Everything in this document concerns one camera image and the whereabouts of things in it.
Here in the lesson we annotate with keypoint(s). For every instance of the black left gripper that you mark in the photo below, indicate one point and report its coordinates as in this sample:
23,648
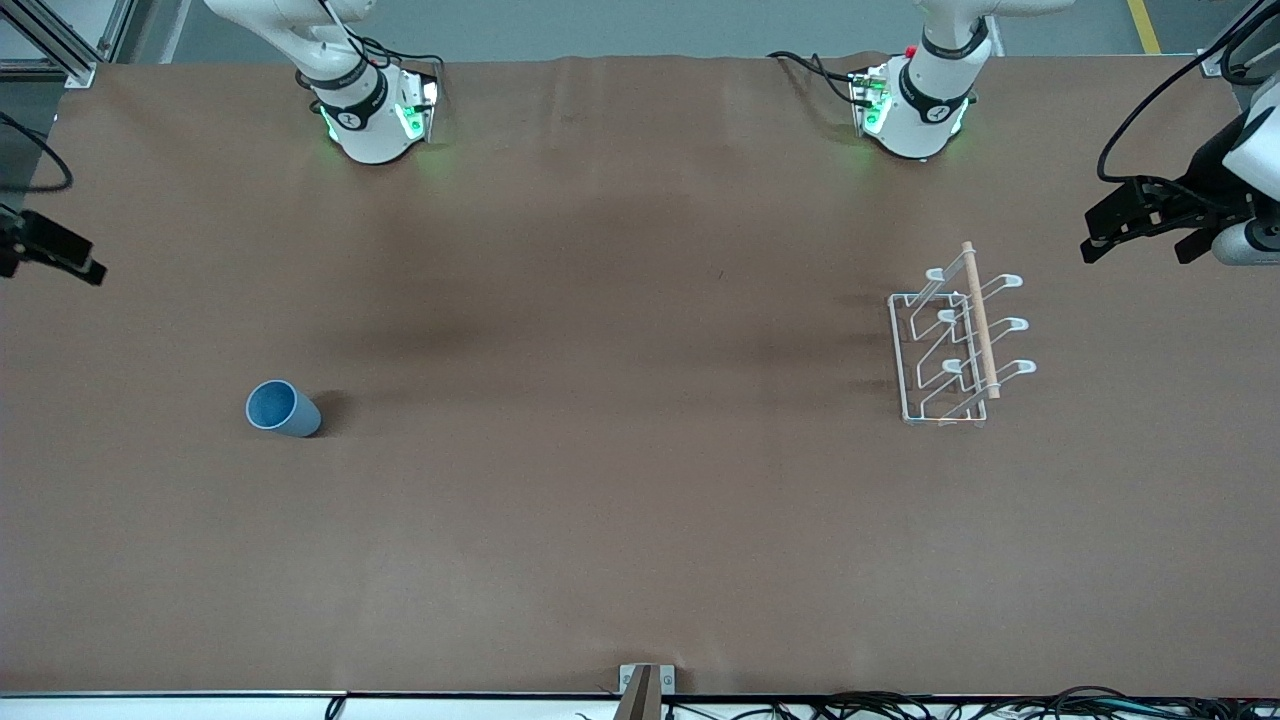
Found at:
1211,175

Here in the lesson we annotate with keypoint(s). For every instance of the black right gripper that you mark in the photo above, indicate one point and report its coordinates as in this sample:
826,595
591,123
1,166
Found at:
48,243

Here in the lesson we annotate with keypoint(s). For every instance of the blue plastic cup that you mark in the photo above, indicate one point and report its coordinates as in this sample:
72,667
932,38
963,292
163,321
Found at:
290,412

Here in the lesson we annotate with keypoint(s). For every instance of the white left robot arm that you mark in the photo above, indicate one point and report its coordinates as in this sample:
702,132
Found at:
925,115

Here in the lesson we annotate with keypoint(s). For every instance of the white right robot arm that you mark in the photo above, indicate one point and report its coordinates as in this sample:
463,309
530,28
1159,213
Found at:
365,125

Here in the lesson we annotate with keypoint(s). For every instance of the brown table cloth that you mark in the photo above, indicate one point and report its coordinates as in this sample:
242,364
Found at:
640,480

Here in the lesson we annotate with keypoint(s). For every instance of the aluminium frame post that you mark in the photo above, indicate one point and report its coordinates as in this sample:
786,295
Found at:
1225,55
70,55

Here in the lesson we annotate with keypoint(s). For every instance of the grey camera stand bracket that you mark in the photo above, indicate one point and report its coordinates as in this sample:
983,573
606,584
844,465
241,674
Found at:
645,685

